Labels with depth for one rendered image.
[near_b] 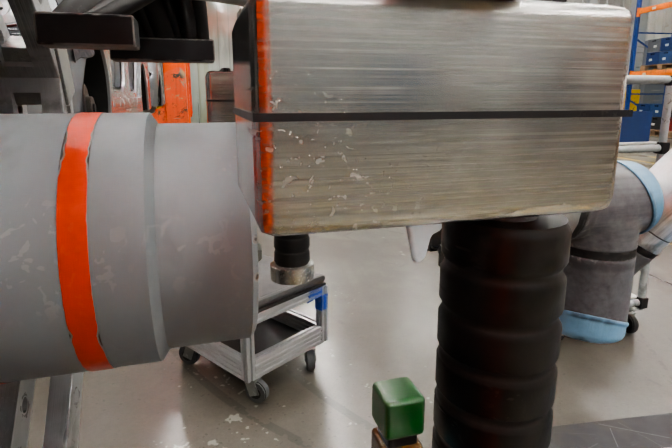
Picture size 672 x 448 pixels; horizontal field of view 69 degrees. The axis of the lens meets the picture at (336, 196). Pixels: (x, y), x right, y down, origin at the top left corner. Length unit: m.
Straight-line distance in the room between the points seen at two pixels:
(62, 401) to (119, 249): 0.30
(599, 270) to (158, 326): 0.50
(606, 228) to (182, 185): 0.49
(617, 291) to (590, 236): 0.07
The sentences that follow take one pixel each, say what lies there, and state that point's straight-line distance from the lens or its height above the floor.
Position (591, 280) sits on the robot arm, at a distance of 0.64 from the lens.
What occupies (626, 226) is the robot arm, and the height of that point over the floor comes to 0.79.
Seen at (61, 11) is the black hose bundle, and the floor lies 0.98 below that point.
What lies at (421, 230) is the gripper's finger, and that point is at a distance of 0.46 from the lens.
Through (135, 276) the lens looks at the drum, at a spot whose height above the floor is 0.85.
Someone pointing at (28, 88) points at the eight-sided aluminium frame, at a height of 0.94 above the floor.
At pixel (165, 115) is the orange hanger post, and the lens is 3.97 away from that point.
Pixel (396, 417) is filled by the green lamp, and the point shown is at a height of 0.65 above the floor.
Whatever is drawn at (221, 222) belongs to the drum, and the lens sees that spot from 0.24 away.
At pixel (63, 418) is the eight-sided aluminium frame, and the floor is 0.66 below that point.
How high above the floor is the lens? 0.93
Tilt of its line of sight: 12 degrees down
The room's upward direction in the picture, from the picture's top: straight up
